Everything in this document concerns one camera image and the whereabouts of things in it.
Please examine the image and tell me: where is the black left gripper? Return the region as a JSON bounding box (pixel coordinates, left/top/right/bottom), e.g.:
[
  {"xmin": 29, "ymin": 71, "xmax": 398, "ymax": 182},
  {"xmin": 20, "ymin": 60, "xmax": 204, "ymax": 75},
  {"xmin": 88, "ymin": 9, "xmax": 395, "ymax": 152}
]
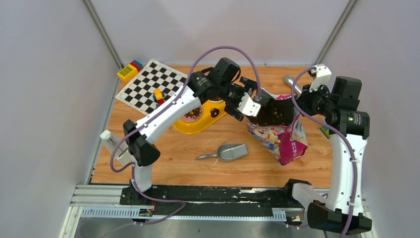
[{"xmin": 216, "ymin": 77, "xmax": 259, "ymax": 120}]

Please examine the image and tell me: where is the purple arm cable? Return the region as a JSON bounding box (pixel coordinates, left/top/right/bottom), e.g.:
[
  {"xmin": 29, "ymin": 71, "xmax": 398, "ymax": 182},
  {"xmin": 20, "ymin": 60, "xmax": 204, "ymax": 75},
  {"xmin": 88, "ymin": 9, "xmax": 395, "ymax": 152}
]
[
  {"xmin": 109, "ymin": 46, "xmax": 263, "ymax": 225},
  {"xmin": 290, "ymin": 67, "xmax": 359, "ymax": 238}
]

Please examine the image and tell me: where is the yellow red blue toy block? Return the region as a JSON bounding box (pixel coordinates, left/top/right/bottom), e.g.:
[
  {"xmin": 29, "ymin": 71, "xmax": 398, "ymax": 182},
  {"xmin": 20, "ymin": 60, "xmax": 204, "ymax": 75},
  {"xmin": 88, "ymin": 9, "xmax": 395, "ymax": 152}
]
[{"xmin": 117, "ymin": 60, "xmax": 143, "ymax": 83}]

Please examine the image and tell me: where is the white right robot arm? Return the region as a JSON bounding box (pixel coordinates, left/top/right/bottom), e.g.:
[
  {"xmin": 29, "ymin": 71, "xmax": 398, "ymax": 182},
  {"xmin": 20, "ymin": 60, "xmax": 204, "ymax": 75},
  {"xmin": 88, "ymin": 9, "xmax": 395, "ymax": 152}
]
[{"xmin": 283, "ymin": 76, "xmax": 372, "ymax": 235}]

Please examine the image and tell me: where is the black white checkerboard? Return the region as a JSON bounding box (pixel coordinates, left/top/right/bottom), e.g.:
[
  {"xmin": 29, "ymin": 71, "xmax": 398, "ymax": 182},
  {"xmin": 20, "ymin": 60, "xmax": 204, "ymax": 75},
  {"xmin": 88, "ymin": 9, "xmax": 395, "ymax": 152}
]
[{"xmin": 115, "ymin": 59, "xmax": 187, "ymax": 115}]

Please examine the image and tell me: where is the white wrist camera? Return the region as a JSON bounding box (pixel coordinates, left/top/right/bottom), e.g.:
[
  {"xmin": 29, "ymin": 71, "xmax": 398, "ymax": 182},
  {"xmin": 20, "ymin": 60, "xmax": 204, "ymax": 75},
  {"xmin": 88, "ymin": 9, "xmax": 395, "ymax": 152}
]
[
  {"xmin": 309, "ymin": 64, "xmax": 332, "ymax": 92},
  {"xmin": 237, "ymin": 92, "xmax": 261, "ymax": 117}
]

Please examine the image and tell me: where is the colourful pet food bag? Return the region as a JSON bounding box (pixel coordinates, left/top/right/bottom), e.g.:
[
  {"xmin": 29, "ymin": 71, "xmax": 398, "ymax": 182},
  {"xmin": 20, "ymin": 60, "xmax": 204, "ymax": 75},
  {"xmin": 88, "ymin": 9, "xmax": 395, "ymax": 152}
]
[{"xmin": 246, "ymin": 89, "xmax": 308, "ymax": 166}]

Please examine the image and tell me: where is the small yellow blue toy block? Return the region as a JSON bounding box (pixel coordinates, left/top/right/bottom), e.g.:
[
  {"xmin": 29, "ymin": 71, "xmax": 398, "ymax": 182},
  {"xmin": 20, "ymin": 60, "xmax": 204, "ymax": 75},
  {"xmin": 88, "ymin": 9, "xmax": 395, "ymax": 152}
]
[{"xmin": 153, "ymin": 89, "xmax": 165, "ymax": 106}]

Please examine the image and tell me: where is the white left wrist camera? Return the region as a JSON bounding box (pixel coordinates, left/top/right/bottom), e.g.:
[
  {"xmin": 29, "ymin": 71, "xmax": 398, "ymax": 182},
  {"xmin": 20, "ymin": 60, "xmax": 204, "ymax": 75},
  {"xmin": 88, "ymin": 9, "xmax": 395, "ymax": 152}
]
[{"xmin": 237, "ymin": 92, "xmax": 261, "ymax": 117}]

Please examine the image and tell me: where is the green blue toy block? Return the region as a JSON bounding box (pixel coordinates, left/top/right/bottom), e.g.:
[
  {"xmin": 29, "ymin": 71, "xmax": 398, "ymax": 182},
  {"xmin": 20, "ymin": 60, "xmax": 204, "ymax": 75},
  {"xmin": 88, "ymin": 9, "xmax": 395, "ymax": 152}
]
[{"xmin": 319, "ymin": 126, "xmax": 331, "ymax": 140}]

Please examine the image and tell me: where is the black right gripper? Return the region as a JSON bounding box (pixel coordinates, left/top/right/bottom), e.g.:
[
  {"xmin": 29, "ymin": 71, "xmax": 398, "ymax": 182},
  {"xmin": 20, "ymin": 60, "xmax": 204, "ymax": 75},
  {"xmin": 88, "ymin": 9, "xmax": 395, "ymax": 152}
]
[{"xmin": 294, "ymin": 82, "xmax": 336, "ymax": 117}]

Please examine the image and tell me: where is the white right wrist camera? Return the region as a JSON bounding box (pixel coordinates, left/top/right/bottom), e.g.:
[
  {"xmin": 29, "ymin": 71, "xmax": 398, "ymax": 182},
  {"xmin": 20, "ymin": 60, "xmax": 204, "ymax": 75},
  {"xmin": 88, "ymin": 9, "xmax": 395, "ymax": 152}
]
[{"xmin": 309, "ymin": 64, "xmax": 332, "ymax": 92}]

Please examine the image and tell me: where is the pink cat-shaped bowl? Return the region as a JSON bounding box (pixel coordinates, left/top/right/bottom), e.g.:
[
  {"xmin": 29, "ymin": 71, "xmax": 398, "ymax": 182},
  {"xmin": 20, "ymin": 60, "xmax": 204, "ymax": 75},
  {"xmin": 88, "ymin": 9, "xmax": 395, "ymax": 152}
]
[{"xmin": 180, "ymin": 106, "xmax": 203, "ymax": 123}]

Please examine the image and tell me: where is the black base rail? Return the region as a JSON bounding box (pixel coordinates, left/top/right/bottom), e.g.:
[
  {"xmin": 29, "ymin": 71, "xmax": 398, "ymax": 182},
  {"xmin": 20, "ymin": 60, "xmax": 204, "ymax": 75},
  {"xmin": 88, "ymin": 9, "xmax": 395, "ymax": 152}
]
[{"xmin": 119, "ymin": 185, "xmax": 304, "ymax": 221}]

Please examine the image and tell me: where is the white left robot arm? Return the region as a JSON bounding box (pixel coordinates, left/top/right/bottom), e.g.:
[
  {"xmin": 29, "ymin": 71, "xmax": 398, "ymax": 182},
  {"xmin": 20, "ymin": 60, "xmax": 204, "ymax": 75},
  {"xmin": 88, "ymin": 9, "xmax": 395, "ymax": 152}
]
[{"xmin": 123, "ymin": 57, "xmax": 261, "ymax": 205}]

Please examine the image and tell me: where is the yellow double bowl tray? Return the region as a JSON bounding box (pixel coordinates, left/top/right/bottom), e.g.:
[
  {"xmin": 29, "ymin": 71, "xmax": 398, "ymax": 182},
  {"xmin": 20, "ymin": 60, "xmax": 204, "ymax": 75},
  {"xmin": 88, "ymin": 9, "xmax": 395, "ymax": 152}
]
[{"xmin": 173, "ymin": 107, "xmax": 226, "ymax": 134}]

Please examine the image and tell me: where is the silver metal hook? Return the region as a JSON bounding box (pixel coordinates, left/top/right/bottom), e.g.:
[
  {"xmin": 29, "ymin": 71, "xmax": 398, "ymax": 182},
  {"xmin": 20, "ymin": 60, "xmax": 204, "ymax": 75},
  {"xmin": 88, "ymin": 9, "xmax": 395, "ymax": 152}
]
[{"xmin": 196, "ymin": 144, "xmax": 249, "ymax": 162}]

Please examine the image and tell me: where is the silver microphone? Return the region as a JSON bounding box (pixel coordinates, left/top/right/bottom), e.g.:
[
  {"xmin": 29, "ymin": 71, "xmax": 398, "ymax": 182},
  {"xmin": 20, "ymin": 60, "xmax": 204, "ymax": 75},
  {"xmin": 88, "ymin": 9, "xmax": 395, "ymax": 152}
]
[{"xmin": 283, "ymin": 74, "xmax": 303, "ymax": 97}]

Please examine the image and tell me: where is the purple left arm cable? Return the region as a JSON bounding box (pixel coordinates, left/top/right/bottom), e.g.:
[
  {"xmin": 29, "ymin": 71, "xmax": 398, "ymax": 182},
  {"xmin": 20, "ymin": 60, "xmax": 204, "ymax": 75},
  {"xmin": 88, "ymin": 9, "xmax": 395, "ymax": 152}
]
[{"xmin": 109, "ymin": 46, "xmax": 263, "ymax": 225}]

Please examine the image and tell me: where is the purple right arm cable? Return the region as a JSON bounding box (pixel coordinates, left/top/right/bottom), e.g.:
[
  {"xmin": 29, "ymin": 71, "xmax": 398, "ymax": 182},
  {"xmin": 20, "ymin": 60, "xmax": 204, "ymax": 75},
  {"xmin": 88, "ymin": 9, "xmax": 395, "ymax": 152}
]
[{"xmin": 290, "ymin": 67, "xmax": 359, "ymax": 238}]

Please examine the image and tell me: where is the brown pet food kibble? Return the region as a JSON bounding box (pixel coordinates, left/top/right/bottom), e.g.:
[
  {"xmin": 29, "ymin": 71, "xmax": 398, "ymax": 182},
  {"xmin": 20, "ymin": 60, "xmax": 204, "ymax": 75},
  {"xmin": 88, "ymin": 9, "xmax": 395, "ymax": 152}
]
[{"xmin": 181, "ymin": 97, "xmax": 225, "ymax": 122}]

